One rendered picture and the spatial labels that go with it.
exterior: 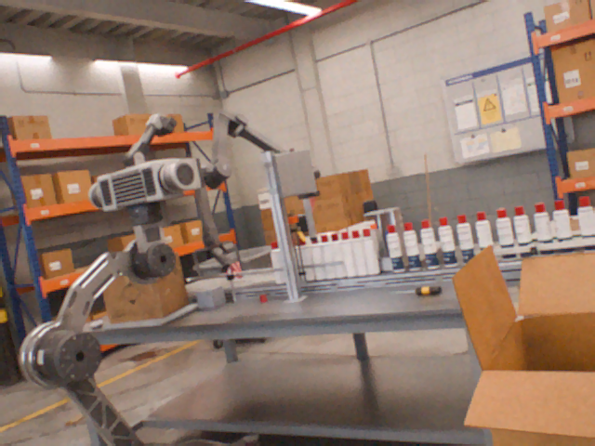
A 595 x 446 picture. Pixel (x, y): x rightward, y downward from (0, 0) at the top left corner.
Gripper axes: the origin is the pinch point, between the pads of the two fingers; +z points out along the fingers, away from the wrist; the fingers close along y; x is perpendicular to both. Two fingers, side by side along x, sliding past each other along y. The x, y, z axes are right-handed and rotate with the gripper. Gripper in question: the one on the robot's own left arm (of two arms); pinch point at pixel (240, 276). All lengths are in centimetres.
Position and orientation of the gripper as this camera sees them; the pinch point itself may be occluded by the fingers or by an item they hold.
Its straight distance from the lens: 283.9
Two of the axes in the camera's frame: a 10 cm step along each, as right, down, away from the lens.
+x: -5.3, 7.4, 4.2
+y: 4.7, -1.5, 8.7
